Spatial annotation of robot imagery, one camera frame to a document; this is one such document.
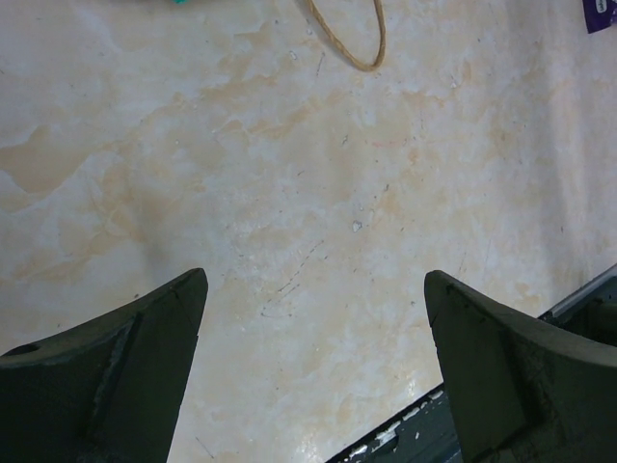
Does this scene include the snack packs in bag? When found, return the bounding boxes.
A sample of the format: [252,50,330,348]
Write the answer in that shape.
[582,0,617,34]

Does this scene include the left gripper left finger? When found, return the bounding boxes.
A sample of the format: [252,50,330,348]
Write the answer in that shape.
[1,268,207,462]

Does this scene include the red paper bag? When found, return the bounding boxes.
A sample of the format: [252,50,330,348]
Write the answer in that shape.
[304,1,388,72]

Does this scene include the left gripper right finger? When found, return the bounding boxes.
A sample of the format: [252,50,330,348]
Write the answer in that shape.
[423,269,617,463]

